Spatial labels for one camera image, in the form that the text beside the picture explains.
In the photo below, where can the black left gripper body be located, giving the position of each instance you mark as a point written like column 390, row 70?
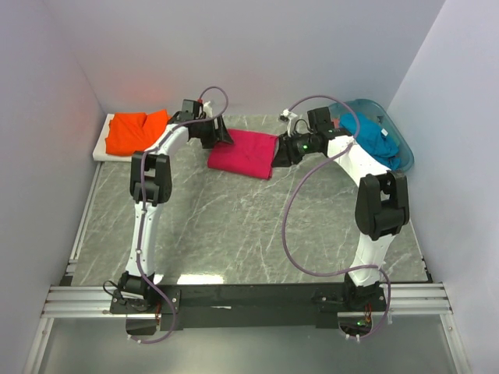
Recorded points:
column 207, row 133

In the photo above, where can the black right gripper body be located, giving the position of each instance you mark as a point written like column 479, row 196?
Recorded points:
column 299, row 146

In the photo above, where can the pink t shirt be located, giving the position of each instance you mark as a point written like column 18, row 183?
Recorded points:
column 251, row 154

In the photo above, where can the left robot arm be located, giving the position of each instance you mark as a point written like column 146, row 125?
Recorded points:
column 150, row 187

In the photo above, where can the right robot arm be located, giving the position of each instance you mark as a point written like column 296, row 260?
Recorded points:
column 382, row 202

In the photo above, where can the orange folded t shirt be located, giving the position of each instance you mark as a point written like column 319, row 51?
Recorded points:
column 131, row 132

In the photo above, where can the blue t shirt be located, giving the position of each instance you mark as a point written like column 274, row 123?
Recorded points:
column 381, row 148

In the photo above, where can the teal plastic basket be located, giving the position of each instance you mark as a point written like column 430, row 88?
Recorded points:
column 377, row 114

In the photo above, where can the white foam pad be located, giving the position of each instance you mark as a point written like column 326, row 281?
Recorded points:
column 99, row 154

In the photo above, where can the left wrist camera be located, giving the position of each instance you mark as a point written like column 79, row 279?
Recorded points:
column 206, row 110

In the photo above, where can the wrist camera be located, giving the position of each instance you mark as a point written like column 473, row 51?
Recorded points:
column 289, row 118
column 206, row 110

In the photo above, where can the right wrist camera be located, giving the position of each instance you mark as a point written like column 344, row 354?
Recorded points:
column 289, row 118

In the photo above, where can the aluminium frame rail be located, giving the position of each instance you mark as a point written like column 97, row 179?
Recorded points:
column 66, row 301

